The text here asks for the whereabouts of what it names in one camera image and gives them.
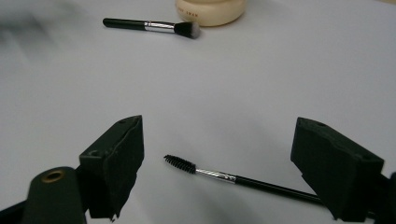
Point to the black spoolie brush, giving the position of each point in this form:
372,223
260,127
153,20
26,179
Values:
236,179

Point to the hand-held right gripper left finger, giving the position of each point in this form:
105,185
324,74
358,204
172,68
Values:
113,168

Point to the cream round container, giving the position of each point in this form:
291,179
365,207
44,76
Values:
210,11

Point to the black makeup brush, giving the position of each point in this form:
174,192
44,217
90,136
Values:
149,26

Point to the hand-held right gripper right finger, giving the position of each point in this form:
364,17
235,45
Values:
333,168

